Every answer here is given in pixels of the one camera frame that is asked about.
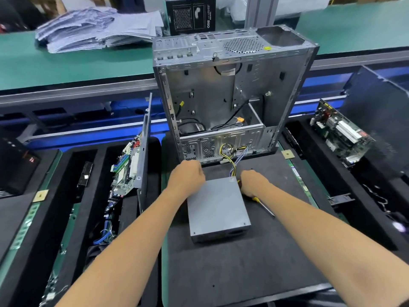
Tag person's right hand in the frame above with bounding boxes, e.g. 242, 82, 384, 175
239, 168, 274, 202

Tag person's left hand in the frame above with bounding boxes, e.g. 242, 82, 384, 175
165, 159, 207, 200

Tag grey power supply unit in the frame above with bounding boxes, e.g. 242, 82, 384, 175
186, 175, 252, 236

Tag silver power supply unit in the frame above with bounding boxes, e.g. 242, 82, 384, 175
190, 222, 253, 244

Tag person's right forearm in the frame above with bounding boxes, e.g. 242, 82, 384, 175
256, 187, 409, 307

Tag person's left forearm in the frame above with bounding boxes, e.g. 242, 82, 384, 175
54, 188, 189, 307

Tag silver metal computer case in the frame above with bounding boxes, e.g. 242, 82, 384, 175
151, 23, 321, 165

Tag dark grey case side panel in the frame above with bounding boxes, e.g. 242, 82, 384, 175
135, 92, 153, 216

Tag green motherboard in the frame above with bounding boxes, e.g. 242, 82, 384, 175
109, 133, 142, 200

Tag black foam work mat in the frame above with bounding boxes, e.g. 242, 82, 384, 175
0, 150, 59, 280
160, 134, 350, 307

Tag small black rectangular component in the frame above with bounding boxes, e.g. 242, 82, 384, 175
76, 160, 95, 190

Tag green board with white parts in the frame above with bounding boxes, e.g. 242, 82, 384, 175
309, 98, 377, 169

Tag black foam tray with recess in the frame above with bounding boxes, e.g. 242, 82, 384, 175
278, 118, 409, 264

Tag black foam tray with slots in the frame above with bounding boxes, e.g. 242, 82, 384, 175
6, 140, 164, 307

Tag long green memory strip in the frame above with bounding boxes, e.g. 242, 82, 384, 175
41, 200, 83, 306
0, 150, 64, 290

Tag large black metal panel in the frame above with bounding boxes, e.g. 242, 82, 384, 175
344, 64, 409, 184

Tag small black lit fan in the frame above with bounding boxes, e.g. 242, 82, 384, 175
389, 216, 409, 235

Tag green conveyor belt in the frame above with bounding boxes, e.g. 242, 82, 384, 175
0, 0, 409, 93

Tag black cardboard box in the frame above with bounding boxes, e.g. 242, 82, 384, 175
164, 0, 217, 36

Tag black rectangular device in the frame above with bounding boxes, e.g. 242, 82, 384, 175
0, 135, 42, 200

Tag stack of grey paper sheets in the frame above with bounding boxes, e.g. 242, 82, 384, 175
35, 6, 166, 54

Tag clear plastic bag pile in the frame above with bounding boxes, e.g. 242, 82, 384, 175
229, 0, 334, 23

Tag small black metal bracket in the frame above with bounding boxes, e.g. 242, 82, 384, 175
327, 192, 356, 208

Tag blue data cables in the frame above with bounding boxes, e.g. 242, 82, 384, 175
92, 226, 117, 248

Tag grey metal conveyor rail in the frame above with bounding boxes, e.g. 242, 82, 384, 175
0, 49, 409, 111

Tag grey metal post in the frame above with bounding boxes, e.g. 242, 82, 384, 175
245, 0, 281, 30

